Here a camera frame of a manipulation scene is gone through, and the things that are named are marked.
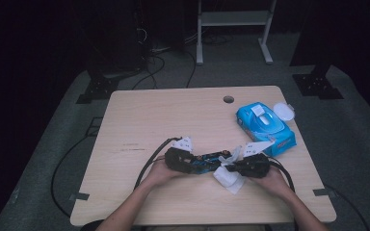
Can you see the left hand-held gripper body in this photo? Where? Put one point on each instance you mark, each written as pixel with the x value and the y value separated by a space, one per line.
pixel 176 162

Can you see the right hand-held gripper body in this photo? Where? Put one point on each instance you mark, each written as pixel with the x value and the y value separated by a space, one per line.
pixel 253 166

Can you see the white wet wipe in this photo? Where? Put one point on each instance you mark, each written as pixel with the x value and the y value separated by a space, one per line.
pixel 228 179

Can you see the blue toy car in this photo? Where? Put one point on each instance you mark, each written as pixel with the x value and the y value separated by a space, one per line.
pixel 213 159

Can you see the blue wet wipes pack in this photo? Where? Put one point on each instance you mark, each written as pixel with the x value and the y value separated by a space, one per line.
pixel 265 128

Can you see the person's left hand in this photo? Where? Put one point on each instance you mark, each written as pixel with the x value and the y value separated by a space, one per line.
pixel 160 174

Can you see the person's right hand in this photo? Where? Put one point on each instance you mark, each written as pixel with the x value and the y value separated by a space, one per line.
pixel 274 184

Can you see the grey tape strip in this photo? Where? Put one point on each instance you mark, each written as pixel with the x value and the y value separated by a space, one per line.
pixel 323 192
pixel 78 196

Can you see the black stand base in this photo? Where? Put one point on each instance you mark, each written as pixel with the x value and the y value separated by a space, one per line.
pixel 318 85
pixel 98 89

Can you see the white metal stand frame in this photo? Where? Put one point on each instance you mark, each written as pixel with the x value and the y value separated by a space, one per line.
pixel 234 19

